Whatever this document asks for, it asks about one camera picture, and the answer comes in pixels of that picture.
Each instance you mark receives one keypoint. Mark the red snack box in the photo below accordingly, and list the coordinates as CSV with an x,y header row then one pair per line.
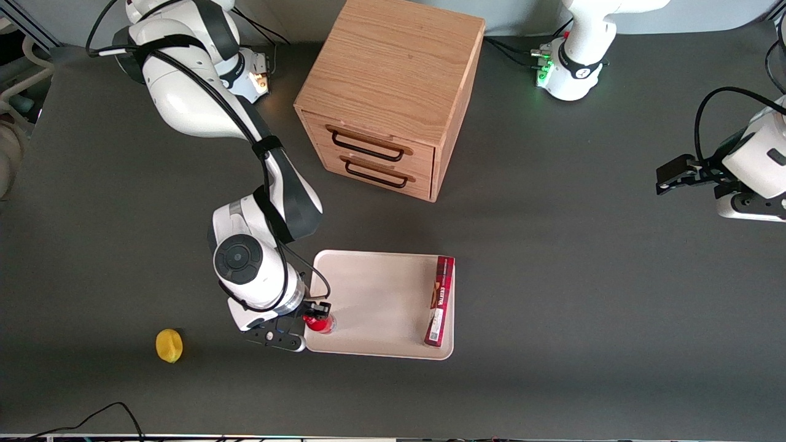
x,y
441,301

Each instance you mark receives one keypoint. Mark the yellow lemon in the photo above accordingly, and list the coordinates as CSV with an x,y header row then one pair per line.
x,y
169,345

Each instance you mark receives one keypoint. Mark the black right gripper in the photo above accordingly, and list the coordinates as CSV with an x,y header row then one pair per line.
x,y
314,309

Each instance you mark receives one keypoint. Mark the wooden drawer front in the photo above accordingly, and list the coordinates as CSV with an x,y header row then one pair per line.
x,y
424,181
374,138

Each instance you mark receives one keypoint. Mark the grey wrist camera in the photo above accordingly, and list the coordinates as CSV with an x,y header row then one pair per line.
x,y
752,209
284,344

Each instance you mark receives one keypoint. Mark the white rounded object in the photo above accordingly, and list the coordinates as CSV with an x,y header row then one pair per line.
x,y
11,153

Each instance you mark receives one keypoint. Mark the beige plastic tray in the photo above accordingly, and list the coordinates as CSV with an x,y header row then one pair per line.
x,y
381,304

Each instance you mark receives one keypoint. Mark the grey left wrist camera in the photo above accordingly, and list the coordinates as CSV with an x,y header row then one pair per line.
x,y
752,209

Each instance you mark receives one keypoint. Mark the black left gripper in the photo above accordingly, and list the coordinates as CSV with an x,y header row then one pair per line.
x,y
710,166

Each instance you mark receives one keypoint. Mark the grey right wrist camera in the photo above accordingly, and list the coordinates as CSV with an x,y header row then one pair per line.
x,y
284,344

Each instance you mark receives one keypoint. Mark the red coke bottle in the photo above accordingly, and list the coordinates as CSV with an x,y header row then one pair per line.
x,y
322,325

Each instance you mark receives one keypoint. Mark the grey aluminium frame bar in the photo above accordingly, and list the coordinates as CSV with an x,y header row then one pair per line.
x,y
31,24

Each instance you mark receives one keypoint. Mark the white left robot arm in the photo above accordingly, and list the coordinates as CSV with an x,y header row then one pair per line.
x,y
583,37

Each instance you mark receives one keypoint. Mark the wooden drawer cabinet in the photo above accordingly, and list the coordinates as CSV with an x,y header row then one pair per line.
x,y
393,67

